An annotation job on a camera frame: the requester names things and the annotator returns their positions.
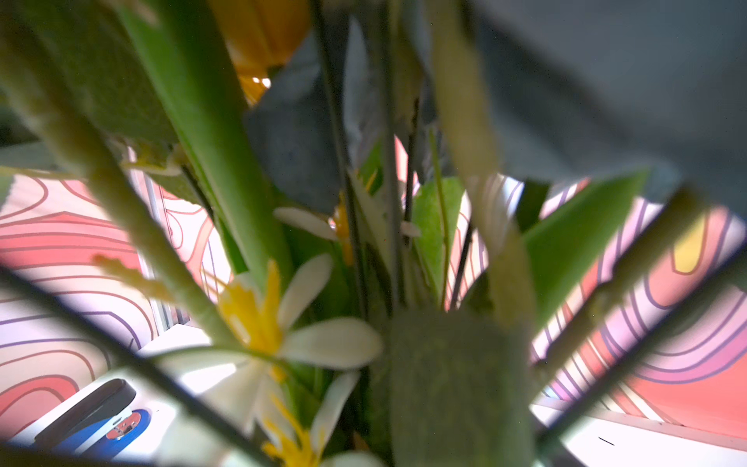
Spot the blue rose bouquet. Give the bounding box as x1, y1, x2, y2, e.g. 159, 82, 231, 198
1, 1, 746, 466

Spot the blue black stapler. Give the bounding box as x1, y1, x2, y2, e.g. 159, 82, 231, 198
31, 379, 152, 460

